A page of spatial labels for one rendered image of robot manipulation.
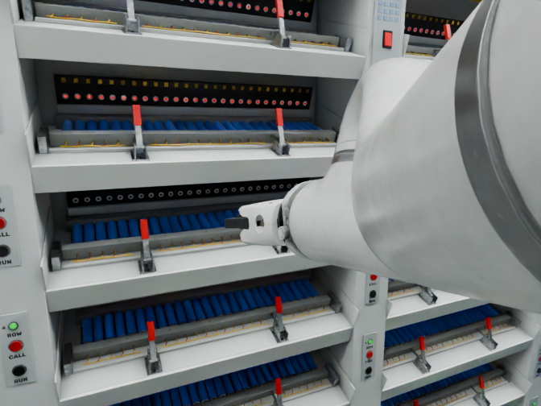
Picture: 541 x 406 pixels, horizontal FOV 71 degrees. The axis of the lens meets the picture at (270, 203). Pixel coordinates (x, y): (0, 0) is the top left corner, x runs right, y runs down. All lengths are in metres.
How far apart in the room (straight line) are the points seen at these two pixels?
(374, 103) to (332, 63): 0.60
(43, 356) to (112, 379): 0.13
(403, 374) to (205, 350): 0.57
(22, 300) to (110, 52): 0.41
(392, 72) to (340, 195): 0.11
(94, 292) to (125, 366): 0.18
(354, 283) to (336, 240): 0.61
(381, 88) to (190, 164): 0.50
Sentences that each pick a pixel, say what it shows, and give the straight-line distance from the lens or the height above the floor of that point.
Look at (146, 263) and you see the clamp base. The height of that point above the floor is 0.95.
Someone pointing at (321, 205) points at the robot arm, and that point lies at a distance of 0.32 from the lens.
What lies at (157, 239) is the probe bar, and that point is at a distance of 0.76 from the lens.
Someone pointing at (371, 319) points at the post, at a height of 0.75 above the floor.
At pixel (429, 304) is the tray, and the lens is 1.10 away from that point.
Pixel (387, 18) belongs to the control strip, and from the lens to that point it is 0.89.
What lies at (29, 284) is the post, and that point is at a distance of 0.72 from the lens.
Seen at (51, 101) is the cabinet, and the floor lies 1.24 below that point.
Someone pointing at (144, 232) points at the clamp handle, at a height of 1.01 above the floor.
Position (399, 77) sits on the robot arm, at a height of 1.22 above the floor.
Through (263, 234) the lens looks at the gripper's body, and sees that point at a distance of 0.42.
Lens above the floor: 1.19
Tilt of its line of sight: 11 degrees down
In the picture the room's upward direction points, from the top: straight up
